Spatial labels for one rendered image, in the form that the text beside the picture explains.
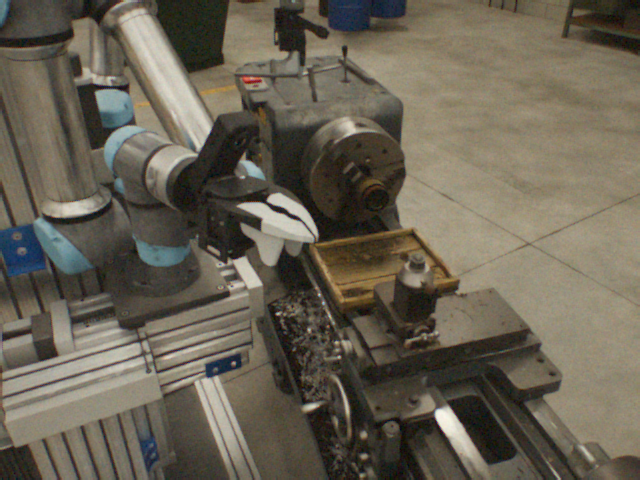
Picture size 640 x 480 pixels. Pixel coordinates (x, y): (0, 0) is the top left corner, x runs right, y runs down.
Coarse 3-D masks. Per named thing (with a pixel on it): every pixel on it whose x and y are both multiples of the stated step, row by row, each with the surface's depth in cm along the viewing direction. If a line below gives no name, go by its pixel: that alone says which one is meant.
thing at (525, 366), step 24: (336, 336) 143; (528, 336) 141; (456, 360) 134; (480, 360) 136; (504, 360) 137; (528, 360) 137; (360, 384) 129; (384, 384) 130; (408, 384) 130; (432, 384) 135; (504, 384) 135; (528, 384) 131; (552, 384) 132; (384, 408) 124; (408, 408) 124; (432, 408) 124; (408, 432) 124
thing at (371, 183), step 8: (360, 184) 168; (368, 184) 166; (376, 184) 166; (360, 192) 167; (368, 192) 165; (376, 192) 164; (384, 192) 165; (360, 200) 168; (368, 200) 165; (376, 200) 172; (384, 200) 168; (368, 208) 166; (376, 208) 167
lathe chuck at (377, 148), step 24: (360, 120) 177; (336, 144) 169; (360, 144) 171; (384, 144) 174; (312, 168) 172; (336, 168) 173; (312, 192) 175; (336, 192) 177; (336, 216) 182; (360, 216) 185
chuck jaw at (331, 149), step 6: (330, 144) 170; (324, 150) 171; (330, 150) 169; (336, 150) 169; (330, 156) 169; (336, 156) 167; (342, 156) 167; (336, 162) 167; (342, 162) 168; (348, 162) 168; (342, 168) 169; (348, 168) 168; (354, 168) 168; (348, 174) 168; (354, 174) 169; (360, 174) 168; (354, 180) 168; (360, 180) 168
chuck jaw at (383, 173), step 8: (368, 168) 178; (376, 168) 177; (384, 168) 176; (392, 168) 176; (400, 168) 175; (368, 176) 180; (376, 176) 173; (384, 176) 173; (392, 176) 173; (400, 176) 177; (384, 184) 171; (392, 184) 175
